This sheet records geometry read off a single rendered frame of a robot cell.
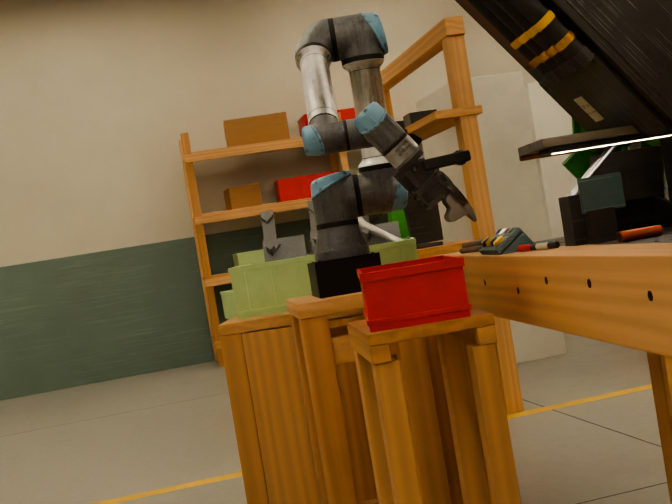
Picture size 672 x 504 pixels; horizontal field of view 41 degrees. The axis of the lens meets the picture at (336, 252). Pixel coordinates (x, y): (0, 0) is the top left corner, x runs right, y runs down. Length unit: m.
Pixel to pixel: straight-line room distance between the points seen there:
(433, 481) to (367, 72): 1.09
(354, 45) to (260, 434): 1.24
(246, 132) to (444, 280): 6.99
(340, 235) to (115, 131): 6.91
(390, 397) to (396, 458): 0.12
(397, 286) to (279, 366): 1.10
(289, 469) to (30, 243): 6.51
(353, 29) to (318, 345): 0.83
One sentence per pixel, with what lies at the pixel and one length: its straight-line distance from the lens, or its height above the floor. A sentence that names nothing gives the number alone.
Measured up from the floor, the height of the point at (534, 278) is 0.85.
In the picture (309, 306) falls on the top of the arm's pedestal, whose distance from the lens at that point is 2.31.
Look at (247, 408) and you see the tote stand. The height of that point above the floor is 0.52.
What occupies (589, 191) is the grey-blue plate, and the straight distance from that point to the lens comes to 1.99.
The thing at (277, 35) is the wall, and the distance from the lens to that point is 9.50.
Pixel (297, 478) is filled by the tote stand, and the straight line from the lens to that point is 2.94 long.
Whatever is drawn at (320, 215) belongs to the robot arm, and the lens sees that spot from 2.44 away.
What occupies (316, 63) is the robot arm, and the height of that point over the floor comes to 1.45.
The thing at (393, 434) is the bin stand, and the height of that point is 0.60.
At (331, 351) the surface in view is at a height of 0.72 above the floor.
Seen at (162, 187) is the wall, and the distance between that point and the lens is 9.14.
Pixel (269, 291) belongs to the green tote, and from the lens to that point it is 2.96.
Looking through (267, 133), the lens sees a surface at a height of 2.10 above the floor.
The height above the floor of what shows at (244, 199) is 1.51.
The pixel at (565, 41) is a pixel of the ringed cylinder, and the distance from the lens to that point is 1.80.
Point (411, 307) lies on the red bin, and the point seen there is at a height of 0.84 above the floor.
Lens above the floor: 1.00
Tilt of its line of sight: 1 degrees down
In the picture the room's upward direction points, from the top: 9 degrees counter-clockwise
